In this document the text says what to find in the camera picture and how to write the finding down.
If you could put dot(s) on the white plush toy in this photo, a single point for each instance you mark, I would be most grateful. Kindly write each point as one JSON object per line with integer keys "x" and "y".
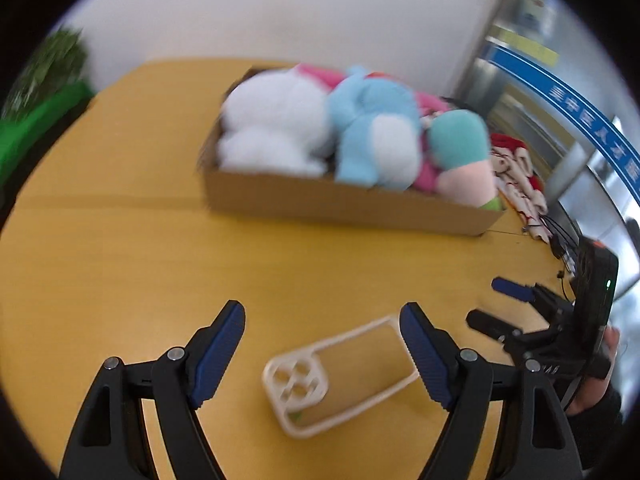
{"x": 270, "y": 115}

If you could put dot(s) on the cartoon poster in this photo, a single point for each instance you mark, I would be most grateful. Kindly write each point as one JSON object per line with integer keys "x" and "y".
{"x": 535, "y": 7}

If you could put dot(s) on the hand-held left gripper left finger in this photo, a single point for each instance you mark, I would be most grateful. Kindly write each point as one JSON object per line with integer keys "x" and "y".
{"x": 220, "y": 355}

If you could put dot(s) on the green leafy plant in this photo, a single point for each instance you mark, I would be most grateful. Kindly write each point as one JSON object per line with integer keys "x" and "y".
{"x": 50, "y": 67}

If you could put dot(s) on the person's right forearm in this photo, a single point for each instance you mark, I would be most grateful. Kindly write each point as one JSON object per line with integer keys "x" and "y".
{"x": 597, "y": 430}

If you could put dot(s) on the red and white printed cloth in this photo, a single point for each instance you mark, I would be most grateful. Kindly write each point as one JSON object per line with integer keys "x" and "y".
{"x": 515, "y": 175}

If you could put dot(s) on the cardboard box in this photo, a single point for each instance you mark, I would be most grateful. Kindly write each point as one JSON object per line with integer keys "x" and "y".
{"x": 350, "y": 206}

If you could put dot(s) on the person's right hand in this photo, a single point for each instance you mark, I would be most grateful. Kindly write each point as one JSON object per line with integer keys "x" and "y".
{"x": 611, "y": 345}

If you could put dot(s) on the row of yellow sticky notes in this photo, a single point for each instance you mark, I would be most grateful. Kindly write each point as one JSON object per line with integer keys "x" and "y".
{"x": 530, "y": 46}

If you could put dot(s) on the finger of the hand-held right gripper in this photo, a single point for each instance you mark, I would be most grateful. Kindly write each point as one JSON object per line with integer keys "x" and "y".
{"x": 510, "y": 287}
{"x": 492, "y": 324}

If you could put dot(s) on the clear phone case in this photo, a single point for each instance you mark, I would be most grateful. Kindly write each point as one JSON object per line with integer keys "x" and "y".
{"x": 350, "y": 375}

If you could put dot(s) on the green cloth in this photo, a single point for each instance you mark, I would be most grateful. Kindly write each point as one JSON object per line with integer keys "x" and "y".
{"x": 45, "y": 120}

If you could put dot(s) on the teal-haired plush doll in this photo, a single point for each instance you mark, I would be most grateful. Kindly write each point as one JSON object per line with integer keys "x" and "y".
{"x": 457, "y": 141}

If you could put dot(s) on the glass door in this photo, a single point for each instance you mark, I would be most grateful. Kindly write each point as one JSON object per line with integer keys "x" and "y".
{"x": 590, "y": 125}

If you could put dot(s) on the light blue plush toy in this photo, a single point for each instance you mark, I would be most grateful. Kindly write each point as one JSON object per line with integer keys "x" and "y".
{"x": 370, "y": 110}

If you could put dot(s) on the blue lettered door band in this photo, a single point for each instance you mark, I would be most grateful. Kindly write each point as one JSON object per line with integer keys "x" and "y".
{"x": 560, "y": 90}

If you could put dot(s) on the pink plush bear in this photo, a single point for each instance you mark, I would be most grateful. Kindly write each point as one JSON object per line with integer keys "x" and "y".
{"x": 427, "y": 102}

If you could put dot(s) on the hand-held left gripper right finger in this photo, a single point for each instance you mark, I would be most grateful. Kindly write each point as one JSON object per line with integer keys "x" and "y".
{"x": 426, "y": 356}

